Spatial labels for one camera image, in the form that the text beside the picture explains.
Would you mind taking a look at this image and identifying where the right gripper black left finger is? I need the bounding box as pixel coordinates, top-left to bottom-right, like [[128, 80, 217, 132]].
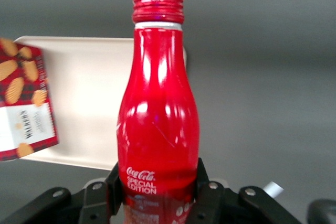
[[0, 162, 125, 224]]

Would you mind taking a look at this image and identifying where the beige plastic tray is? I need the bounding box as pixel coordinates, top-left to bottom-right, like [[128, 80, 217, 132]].
[[14, 36, 188, 172]]

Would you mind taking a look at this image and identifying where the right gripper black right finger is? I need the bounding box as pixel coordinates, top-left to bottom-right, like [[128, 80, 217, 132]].
[[187, 156, 303, 224]]

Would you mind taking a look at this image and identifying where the red coke bottle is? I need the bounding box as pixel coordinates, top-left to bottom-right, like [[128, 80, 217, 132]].
[[117, 0, 202, 224]]

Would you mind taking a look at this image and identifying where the red tartan shortbread box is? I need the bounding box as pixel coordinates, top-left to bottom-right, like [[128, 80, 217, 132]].
[[0, 37, 59, 163]]

